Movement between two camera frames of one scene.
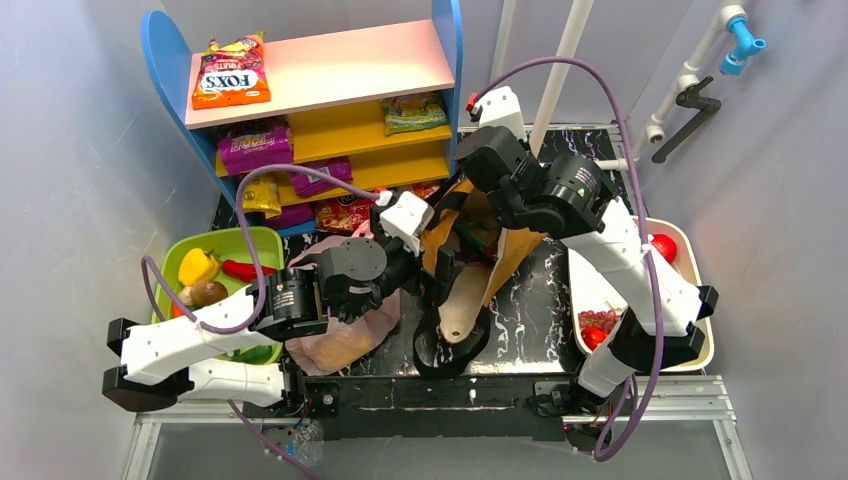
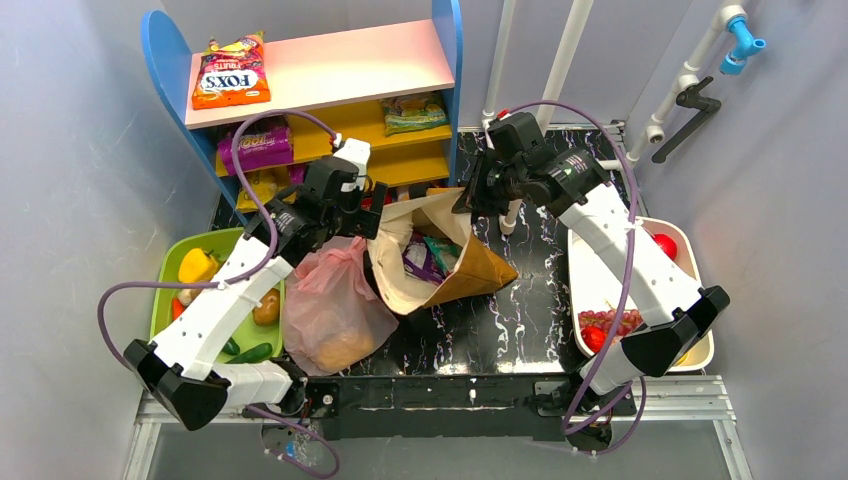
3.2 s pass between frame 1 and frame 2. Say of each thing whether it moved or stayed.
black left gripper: moved
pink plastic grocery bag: stayed
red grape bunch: stayed
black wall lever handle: stayed
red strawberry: stayed
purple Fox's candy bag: moved
